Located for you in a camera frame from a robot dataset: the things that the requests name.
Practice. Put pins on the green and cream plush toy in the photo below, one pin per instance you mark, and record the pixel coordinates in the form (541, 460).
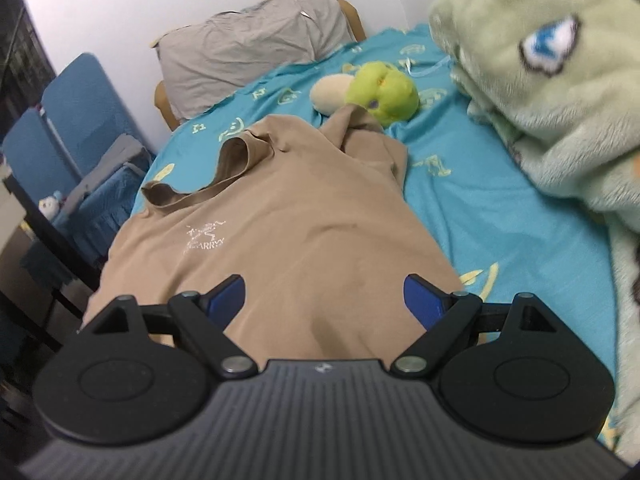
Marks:
(384, 91)

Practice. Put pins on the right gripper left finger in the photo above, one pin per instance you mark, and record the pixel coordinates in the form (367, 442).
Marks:
(201, 320)

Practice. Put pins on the blue folding chair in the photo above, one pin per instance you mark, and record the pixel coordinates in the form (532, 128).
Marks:
(81, 146)

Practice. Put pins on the small white blue plush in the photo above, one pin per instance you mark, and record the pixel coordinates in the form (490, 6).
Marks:
(51, 205)

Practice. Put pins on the grey pillow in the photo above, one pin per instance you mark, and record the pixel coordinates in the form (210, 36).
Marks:
(250, 42)

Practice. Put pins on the teal patterned bed sheet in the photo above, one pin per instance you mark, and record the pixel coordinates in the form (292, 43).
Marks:
(499, 232)

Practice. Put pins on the black desk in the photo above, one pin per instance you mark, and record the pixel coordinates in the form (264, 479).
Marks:
(17, 207)

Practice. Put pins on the tan t-shirt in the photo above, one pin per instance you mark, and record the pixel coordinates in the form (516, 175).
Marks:
(315, 222)

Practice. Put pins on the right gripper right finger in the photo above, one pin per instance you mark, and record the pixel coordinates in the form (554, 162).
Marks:
(449, 321)

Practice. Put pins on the light green fleece blanket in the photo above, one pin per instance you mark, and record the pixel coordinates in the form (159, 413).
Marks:
(559, 82)

